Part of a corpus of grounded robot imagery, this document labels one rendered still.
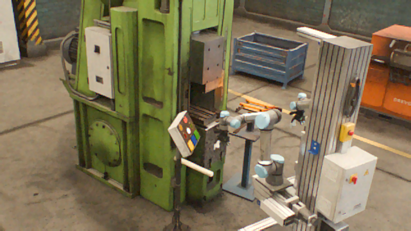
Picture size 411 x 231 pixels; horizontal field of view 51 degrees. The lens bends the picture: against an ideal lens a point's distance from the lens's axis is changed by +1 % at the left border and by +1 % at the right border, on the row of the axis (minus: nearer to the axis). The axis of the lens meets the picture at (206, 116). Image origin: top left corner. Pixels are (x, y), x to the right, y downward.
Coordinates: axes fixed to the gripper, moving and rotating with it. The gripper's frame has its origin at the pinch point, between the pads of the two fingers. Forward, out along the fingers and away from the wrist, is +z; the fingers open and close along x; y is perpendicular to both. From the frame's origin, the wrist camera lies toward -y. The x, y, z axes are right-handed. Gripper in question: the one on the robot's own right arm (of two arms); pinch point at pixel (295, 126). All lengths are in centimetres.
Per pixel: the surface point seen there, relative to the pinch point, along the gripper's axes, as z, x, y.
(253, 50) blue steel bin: 37, 210, -321
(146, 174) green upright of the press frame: 62, -124, -79
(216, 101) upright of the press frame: -9, -47, -70
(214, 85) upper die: -38, -66, -49
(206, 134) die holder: 7, -80, -38
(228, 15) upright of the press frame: -96, -36, -75
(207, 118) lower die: -5, -74, -46
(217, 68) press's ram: -54, -63, -50
